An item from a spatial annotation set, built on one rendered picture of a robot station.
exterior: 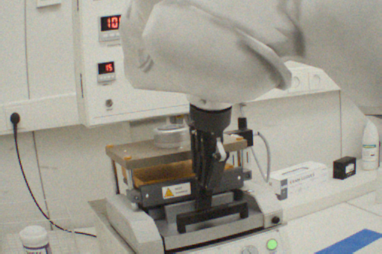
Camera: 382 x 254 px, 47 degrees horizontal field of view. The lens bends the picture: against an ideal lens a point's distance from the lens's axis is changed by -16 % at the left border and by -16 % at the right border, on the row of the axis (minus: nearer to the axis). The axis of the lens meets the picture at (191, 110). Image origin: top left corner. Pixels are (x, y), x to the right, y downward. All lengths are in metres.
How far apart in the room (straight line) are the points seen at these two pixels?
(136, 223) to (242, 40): 0.67
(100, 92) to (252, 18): 0.87
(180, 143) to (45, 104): 0.60
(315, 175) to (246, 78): 1.39
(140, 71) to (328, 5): 0.48
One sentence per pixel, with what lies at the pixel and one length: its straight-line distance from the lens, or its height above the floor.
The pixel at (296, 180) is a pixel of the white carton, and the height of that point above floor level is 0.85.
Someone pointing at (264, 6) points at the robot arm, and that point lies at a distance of 0.34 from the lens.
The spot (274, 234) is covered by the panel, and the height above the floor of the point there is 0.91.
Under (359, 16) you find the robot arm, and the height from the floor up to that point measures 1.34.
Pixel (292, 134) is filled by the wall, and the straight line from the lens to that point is 1.88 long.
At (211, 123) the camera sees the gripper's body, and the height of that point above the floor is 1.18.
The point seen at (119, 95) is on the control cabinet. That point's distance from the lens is 1.20.
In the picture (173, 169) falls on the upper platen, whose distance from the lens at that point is 1.10.
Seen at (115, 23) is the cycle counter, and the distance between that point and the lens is 1.19.
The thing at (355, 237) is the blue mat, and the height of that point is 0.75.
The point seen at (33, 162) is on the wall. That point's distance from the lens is 1.63.
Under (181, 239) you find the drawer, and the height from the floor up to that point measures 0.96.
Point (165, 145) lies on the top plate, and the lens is 1.08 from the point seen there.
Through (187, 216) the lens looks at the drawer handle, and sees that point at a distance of 0.95.
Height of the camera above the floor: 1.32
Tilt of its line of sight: 8 degrees down
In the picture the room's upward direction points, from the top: 5 degrees counter-clockwise
